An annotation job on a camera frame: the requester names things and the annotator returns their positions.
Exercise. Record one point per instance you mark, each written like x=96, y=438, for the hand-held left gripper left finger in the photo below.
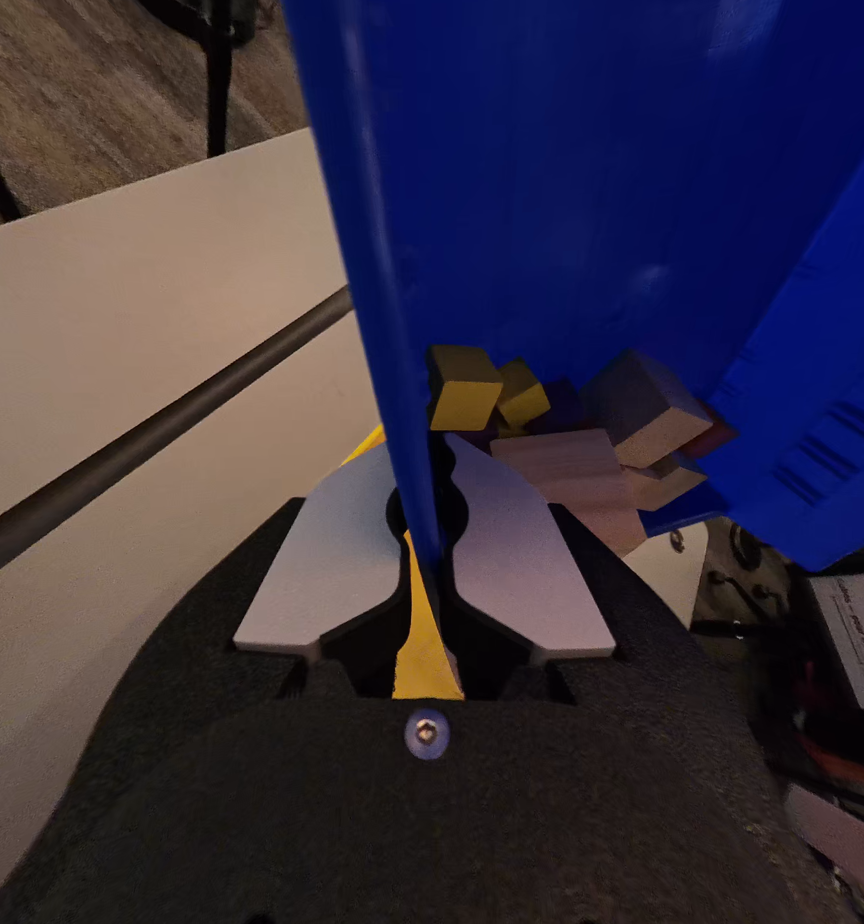
x=316, y=577

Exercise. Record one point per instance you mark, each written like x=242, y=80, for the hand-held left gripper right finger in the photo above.
x=525, y=577

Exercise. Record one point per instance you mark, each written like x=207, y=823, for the pile of wooden cubes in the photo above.
x=569, y=462

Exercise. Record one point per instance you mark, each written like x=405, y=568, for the yellow plastic box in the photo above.
x=424, y=650

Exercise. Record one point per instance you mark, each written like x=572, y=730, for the blue plastic box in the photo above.
x=547, y=180

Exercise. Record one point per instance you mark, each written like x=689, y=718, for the printed paper card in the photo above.
x=858, y=635

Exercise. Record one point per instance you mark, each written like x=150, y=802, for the black sign stand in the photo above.
x=219, y=72

